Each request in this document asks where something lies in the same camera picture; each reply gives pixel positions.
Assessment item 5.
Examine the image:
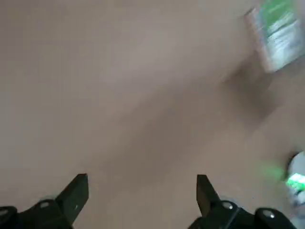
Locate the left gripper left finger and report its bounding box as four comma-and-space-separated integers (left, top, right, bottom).
0, 173, 90, 229

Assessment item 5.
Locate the green cover book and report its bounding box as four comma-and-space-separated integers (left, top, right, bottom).
244, 0, 305, 73

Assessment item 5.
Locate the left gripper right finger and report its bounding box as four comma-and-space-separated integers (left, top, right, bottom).
196, 174, 297, 229

